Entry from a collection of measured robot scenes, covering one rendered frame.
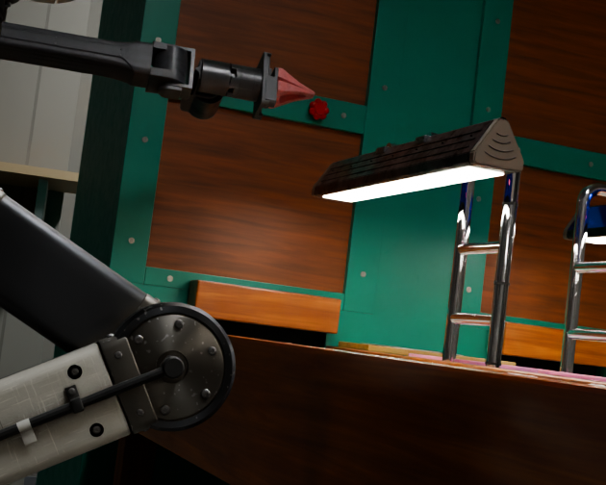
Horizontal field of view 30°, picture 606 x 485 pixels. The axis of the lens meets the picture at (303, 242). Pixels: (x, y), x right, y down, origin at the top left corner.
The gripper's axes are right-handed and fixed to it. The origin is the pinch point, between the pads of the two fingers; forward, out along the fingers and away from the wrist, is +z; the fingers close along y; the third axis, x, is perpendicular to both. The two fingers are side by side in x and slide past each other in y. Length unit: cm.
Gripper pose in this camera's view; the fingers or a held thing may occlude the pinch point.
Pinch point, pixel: (309, 94)
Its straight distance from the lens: 198.3
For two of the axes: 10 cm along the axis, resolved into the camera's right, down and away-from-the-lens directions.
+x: 2.7, -3.7, -8.9
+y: -0.4, 9.2, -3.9
